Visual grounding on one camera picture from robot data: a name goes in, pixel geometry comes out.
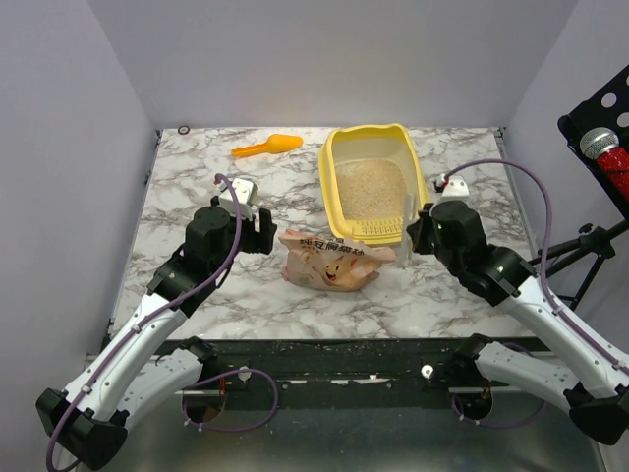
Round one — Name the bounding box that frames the pink cat litter bag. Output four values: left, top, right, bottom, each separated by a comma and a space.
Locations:
279, 229, 396, 292

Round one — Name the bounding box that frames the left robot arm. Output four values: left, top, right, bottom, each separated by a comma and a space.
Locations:
35, 205, 277, 471

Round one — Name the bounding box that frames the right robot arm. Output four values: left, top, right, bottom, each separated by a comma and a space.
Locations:
407, 200, 628, 445

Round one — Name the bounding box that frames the yellow litter box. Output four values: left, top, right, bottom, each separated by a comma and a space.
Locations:
318, 123, 429, 246

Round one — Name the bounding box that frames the orange plastic scoop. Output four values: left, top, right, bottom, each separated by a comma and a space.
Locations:
231, 134, 304, 158

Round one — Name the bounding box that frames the red silver microphone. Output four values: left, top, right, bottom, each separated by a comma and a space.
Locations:
580, 127, 628, 200

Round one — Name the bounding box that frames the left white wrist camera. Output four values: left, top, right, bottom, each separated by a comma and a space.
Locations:
215, 178, 258, 220

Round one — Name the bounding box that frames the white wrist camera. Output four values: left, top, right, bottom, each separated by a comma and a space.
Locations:
215, 178, 258, 220
433, 175, 470, 202

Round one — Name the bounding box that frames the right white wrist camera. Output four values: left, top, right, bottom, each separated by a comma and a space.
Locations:
433, 175, 470, 202

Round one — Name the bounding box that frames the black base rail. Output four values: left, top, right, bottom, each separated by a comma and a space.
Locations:
184, 338, 491, 411

